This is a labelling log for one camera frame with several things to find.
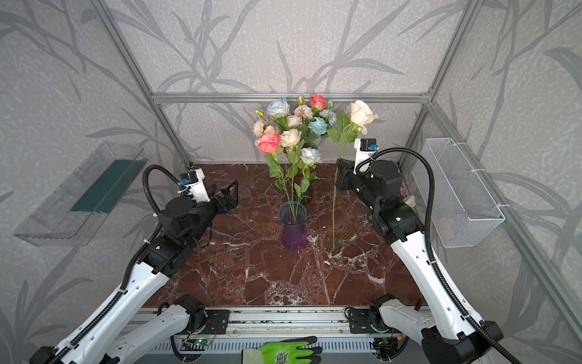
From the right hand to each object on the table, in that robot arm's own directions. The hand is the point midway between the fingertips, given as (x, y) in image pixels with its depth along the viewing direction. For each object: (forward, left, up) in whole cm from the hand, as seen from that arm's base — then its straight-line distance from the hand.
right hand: (337, 160), depth 65 cm
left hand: (-4, +33, -6) cm, 33 cm away
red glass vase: (-2, +9, -15) cm, 18 cm away
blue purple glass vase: (-8, +14, -33) cm, 37 cm away
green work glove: (-43, +15, -38) cm, 59 cm away
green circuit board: (-40, +43, -40) cm, 71 cm away
